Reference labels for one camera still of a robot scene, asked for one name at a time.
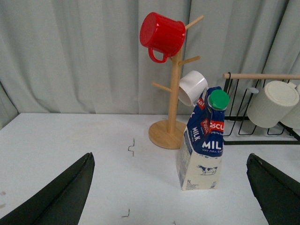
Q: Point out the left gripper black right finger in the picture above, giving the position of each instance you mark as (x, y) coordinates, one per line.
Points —
(277, 193)

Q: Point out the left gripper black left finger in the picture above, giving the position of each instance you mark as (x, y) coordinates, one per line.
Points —
(60, 202)

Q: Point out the blue white milk carton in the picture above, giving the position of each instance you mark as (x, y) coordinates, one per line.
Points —
(199, 159)

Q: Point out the cream ribbed mug right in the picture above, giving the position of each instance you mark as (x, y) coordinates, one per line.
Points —
(289, 101)

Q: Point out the cream ribbed mug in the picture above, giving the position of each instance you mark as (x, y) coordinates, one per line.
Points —
(289, 101)
(264, 106)

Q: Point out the cream ribbed mug left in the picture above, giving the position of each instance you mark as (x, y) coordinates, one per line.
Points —
(264, 106)

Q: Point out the wooden mug tree stand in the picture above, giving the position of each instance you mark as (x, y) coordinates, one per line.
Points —
(168, 133)

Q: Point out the white ceramic mug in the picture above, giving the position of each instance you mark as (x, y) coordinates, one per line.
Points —
(191, 86)

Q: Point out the grey curtain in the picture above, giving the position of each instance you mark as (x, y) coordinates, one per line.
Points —
(84, 56)

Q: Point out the red plastic mug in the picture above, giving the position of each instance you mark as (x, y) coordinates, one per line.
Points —
(163, 36)

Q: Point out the black wire cup rack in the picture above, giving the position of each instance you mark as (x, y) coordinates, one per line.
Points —
(239, 130)

